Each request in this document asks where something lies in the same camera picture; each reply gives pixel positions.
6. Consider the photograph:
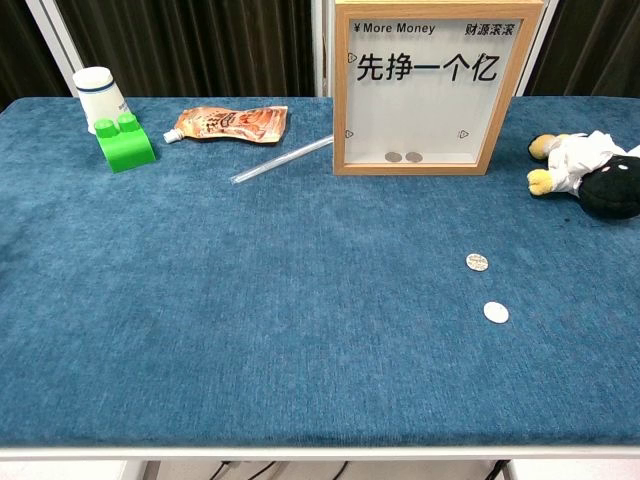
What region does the plain silver coin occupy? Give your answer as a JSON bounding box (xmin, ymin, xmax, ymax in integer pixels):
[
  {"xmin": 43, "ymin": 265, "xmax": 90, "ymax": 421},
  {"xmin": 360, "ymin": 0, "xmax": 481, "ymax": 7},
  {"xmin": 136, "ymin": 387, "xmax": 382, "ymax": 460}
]
[{"xmin": 482, "ymin": 301, "xmax": 511, "ymax": 325}]

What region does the clear plastic straw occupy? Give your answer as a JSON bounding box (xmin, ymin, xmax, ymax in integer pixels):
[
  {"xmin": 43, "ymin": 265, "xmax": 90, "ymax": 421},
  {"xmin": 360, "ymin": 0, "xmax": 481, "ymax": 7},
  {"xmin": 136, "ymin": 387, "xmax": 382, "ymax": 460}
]
[{"xmin": 230, "ymin": 133, "xmax": 335, "ymax": 186}]

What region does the blue table cloth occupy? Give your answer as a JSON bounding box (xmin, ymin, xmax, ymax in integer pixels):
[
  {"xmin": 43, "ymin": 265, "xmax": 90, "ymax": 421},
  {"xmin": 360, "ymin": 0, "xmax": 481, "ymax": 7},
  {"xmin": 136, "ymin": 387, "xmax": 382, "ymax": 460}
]
[{"xmin": 0, "ymin": 96, "xmax": 640, "ymax": 448}]

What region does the orange spout pouch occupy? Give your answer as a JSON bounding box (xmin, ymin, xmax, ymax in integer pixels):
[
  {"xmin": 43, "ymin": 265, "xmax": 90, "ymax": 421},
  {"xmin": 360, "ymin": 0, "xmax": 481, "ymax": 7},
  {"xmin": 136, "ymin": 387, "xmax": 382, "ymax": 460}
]
[{"xmin": 162, "ymin": 105, "xmax": 290, "ymax": 146}]

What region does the green toy building block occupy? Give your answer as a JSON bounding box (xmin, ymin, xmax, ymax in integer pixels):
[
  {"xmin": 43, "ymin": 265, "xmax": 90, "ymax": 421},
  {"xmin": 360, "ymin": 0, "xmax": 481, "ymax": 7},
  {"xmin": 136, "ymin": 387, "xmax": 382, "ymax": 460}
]
[{"xmin": 93, "ymin": 112, "xmax": 158, "ymax": 175}]

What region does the black pleated curtain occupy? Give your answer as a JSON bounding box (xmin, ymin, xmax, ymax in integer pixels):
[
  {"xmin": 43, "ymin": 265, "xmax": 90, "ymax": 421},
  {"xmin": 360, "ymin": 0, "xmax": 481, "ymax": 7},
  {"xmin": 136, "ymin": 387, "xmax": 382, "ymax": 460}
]
[
  {"xmin": 54, "ymin": 0, "xmax": 316, "ymax": 99},
  {"xmin": 524, "ymin": 0, "xmax": 640, "ymax": 99},
  {"xmin": 0, "ymin": 0, "xmax": 69, "ymax": 114}
]

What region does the white paper cup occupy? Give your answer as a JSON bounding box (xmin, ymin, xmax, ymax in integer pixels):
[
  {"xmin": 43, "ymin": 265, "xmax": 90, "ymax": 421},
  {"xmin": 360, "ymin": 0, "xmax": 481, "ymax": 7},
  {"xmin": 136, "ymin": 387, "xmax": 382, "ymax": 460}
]
[{"xmin": 72, "ymin": 66, "xmax": 131, "ymax": 135}]

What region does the black white plush penguin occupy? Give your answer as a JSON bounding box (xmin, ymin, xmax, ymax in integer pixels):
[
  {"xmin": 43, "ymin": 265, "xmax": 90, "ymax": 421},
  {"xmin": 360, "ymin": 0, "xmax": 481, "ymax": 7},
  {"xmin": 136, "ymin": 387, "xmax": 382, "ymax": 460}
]
[{"xmin": 526, "ymin": 129, "xmax": 640, "ymax": 221}]

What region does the wooden coin box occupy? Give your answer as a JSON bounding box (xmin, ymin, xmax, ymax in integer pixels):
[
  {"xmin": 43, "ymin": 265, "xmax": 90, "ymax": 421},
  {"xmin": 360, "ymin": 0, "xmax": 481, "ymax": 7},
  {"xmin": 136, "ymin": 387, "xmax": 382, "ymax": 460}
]
[{"xmin": 332, "ymin": 0, "xmax": 545, "ymax": 177}]

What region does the white frame post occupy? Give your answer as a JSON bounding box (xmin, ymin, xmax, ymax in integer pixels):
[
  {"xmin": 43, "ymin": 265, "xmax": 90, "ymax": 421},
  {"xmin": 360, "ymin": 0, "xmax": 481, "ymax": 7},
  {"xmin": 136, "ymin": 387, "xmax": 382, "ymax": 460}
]
[
  {"xmin": 24, "ymin": 0, "xmax": 85, "ymax": 96},
  {"xmin": 310, "ymin": 0, "xmax": 337, "ymax": 99},
  {"xmin": 514, "ymin": 0, "xmax": 560, "ymax": 97}
]

